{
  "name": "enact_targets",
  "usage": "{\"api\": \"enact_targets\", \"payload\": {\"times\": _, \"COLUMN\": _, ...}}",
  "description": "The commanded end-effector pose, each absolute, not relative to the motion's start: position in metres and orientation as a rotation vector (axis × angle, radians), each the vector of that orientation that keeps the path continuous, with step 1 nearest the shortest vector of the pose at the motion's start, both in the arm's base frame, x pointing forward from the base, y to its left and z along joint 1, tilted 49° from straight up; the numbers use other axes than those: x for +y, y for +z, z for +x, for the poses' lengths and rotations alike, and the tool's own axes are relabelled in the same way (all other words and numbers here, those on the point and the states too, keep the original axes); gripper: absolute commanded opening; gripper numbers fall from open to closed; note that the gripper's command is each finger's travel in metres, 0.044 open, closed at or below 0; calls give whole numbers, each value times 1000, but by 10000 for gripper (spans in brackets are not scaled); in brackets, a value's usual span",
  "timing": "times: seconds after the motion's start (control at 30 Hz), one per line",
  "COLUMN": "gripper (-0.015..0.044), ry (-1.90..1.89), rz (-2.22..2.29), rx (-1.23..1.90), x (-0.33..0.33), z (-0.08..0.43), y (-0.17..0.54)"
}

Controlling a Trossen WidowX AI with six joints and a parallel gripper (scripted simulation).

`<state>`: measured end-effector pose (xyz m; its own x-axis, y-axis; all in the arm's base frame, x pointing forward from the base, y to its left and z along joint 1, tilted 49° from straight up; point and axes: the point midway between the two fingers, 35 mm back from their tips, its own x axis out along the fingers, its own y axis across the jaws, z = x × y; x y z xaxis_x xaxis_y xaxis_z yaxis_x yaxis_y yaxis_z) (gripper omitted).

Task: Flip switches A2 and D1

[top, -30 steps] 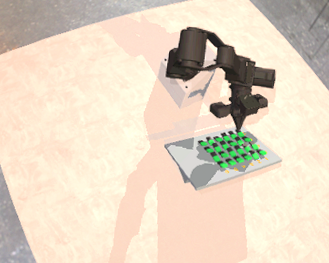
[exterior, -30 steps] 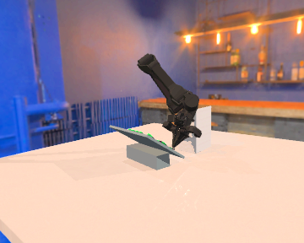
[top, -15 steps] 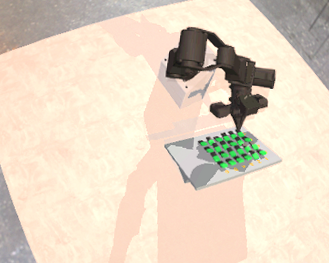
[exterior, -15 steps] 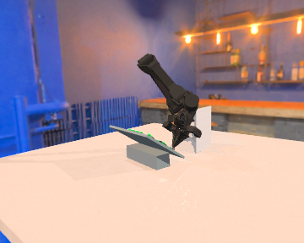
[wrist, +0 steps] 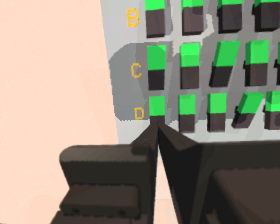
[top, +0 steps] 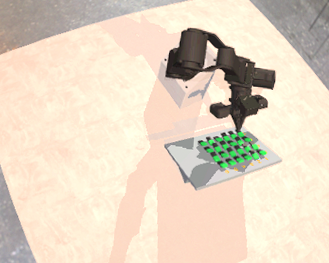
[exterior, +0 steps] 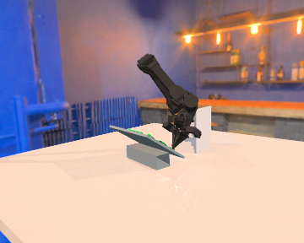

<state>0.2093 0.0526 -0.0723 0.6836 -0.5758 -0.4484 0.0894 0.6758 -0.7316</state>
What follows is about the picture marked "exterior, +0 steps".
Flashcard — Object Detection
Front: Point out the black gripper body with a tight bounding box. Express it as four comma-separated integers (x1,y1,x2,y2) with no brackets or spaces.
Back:
162,111,202,138

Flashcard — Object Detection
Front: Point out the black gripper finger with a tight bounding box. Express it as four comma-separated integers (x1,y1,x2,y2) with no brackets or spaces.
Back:
170,129,176,147
172,130,189,148

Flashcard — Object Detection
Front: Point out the light grey switch panel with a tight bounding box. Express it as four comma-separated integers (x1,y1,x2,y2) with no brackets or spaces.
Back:
109,125,185,170

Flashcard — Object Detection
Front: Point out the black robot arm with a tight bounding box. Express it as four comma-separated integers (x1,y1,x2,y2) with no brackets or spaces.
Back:
137,54,198,126

